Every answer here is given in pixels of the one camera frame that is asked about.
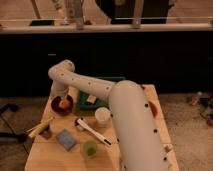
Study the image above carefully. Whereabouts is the silver fork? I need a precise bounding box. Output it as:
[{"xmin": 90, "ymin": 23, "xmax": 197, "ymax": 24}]
[{"xmin": 164, "ymin": 144, "xmax": 173, "ymax": 153}]

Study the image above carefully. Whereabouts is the green plastic tray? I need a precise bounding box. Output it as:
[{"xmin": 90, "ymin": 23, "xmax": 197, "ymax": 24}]
[{"xmin": 77, "ymin": 76, "xmax": 125, "ymax": 111}]

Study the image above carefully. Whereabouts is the blue sponge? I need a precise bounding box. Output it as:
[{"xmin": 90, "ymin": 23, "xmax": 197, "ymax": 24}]
[{"xmin": 56, "ymin": 129, "xmax": 76, "ymax": 151}]

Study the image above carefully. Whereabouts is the wooden block in tray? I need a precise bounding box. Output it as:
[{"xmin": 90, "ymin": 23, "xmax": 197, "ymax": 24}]
[{"xmin": 86, "ymin": 95, "xmax": 97, "ymax": 104}]

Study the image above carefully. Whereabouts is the green item on counter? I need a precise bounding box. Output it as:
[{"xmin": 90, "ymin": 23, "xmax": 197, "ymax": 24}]
[{"xmin": 29, "ymin": 20, "xmax": 54, "ymax": 26}]

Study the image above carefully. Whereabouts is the orange-red apple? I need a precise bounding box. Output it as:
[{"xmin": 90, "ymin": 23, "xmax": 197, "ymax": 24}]
[{"xmin": 59, "ymin": 99, "xmax": 70, "ymax": 110}]

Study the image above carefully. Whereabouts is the orange bowl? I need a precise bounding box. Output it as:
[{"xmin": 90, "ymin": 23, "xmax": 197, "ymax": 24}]
[{"xmin": 149, "ymin": 101, "xmax": 157, "ymax": 118}]

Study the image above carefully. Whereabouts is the green plastic cup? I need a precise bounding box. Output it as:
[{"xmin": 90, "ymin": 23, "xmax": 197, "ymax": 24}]
[{"xmin": 81, "ymin": 140, "xmax": 97, "ymax": 158}]

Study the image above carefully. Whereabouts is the dark brown bowl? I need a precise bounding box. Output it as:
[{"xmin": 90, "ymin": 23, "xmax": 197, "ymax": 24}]
[{"xmin": 51, "ymin": 95, "xmax": 73, "ymax": 116}]

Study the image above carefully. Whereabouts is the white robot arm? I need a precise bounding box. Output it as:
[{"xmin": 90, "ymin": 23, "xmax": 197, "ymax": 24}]
[{"xmin": 48, "ymin": 60, "xmax": 169, "ymax": 171}]

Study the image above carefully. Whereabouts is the white plastic cup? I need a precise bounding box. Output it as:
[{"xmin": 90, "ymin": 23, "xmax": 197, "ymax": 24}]
[{"xmin": 95, "ymin": 107, "xmax": 110, "ymax": 125}]

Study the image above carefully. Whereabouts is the black tripod stand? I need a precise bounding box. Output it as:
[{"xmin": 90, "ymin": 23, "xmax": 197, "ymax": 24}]
[{"xmin": 0, "ymin": 103, "xmax": 28, "ymax": 153}]

